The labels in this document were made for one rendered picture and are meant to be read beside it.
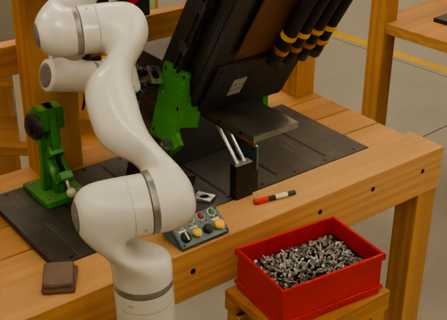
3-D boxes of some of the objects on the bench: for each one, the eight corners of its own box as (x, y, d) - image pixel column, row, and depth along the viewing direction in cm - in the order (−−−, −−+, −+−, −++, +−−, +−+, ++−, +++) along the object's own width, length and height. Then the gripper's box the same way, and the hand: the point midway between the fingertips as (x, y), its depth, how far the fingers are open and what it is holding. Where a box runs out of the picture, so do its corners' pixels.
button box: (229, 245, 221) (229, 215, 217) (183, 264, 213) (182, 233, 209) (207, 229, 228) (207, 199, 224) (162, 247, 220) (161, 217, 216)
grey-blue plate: (259, 188, 241) (260, 145, 235) (253, 190, 240) (255, 147, 234) (239, 175, 248) (239, 133, 242) (233, 177, 247) (234, 135, 240)
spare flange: (215, 197, 237) (215, 194, 236) (209, 203, 233) (209, 201, 233) (198, 193, 239) (198, 190, 238) (192, 199, 235) (192, 197, 235)
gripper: (83, 55, 224) (140, 58, 236) (97, 111, 219) (154, 111, 231) (97, 42, 218) (154, 46, 230) (111, 99, 214) (169, 100, 226)
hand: (148, 78), depth 230 cm, fingers closed on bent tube, 3 cm apart
